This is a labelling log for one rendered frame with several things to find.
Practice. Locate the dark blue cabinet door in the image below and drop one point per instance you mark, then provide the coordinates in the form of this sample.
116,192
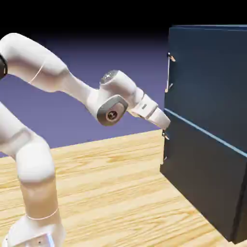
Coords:
208,73
200,173

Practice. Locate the dark blue cabinet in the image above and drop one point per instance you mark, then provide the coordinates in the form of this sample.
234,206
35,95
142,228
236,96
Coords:
208,135

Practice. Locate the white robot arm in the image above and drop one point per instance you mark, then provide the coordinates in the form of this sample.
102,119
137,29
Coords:
48,71

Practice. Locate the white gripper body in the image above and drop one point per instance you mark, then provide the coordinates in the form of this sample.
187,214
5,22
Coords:
159,117

